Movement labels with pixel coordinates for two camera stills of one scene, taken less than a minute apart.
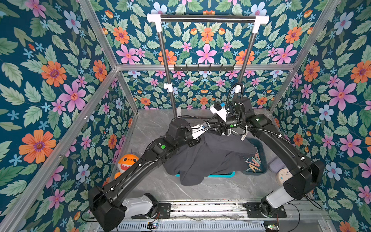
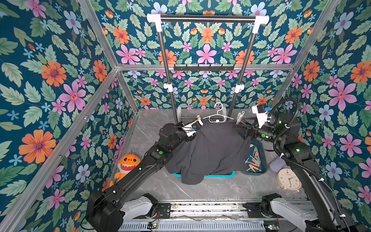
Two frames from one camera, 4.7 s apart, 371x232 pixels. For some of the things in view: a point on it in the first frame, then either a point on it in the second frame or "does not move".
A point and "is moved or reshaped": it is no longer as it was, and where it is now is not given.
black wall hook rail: x=203 y=68 does not move
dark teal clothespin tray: x=256 y=164 does not move
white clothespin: x=245 y=135 is moved or reshaped
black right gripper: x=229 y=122 -> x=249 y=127
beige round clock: x=283 y=175 does not move
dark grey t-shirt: x=215 y=152 does not move
